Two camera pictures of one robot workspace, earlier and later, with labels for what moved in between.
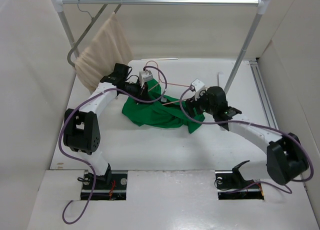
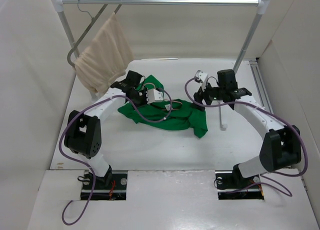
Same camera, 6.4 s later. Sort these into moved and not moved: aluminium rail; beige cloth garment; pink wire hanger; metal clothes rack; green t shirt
Moved: pink wire hanger; green t shirt
Not moved: beige cloth garment; aluminium rail; metal clothes rack
